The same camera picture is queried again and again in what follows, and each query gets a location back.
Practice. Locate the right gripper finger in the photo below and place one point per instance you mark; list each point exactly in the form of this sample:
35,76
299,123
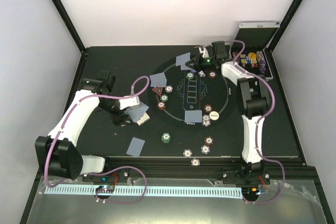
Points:
194,60
191,66

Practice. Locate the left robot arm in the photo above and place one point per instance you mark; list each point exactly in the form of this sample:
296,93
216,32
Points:
57,152

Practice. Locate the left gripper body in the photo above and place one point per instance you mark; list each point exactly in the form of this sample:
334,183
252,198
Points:
121,114

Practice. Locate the round black poker mat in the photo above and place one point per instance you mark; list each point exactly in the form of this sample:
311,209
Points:
192,95

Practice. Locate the green poker chip stack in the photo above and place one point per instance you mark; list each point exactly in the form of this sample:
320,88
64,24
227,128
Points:
166,137

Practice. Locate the red triangular marker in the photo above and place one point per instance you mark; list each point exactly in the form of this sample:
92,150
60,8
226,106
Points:
158,90

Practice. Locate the white playing card box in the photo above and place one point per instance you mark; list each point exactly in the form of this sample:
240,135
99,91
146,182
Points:
143,119

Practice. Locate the aluminium poker case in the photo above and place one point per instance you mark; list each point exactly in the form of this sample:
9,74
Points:
256,37

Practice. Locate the white dealer button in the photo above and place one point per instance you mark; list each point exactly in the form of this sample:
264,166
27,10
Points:
214,115

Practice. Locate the blue chip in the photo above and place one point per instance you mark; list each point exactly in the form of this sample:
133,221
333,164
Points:
205,149
195,162
187,153

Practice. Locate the blue playing card deck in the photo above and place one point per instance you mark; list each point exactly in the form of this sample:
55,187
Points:
137,113

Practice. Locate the stray card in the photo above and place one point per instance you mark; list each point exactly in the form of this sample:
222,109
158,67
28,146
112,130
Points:
135,147

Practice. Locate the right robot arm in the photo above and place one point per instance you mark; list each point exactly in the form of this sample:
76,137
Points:
255,100

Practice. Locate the white slotted cable duct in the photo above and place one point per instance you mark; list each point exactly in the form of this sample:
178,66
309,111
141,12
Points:
150,191

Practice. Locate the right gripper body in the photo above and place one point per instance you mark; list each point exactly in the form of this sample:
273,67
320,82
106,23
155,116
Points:
206,64

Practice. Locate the yellow button in case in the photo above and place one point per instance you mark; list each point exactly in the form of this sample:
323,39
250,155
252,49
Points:
252,56

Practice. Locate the green poker chips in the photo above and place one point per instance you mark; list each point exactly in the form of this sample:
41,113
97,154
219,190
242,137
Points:
190,76
164,98

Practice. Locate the cards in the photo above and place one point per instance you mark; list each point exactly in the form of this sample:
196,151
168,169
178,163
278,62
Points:
193,116

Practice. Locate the purple chips row in case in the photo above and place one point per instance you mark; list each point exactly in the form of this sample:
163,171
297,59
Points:
261,62

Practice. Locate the brown poker chip stack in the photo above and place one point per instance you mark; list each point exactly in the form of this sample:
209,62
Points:
209,140

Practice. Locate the blue chip on rail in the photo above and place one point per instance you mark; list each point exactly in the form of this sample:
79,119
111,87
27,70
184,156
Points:
195,162

